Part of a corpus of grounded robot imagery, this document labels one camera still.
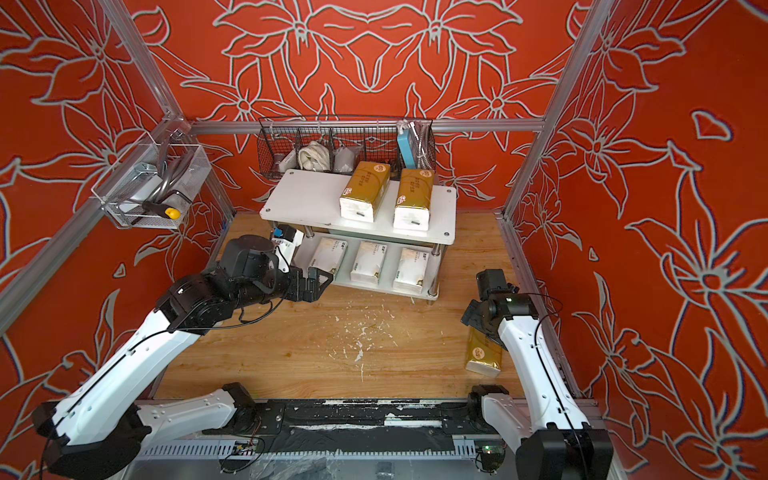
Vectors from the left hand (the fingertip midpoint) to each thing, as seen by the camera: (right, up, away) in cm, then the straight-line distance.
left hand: (318, 271), depth 64 cm
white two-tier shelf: (-4, +16, +11) cm, 20 cm away
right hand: (+41, -16, +13) cm, 46 cm away
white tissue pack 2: (+10, 0, +27) cm, 29 cm away
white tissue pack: (-3, +2, +30) cm, 31 cm away
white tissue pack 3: (+23, -3, +25) cm, 34 cm away
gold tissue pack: (+41, -23, +12) cm, 49 cm away
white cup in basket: (+2, +33, +30) cm, 45 cm away
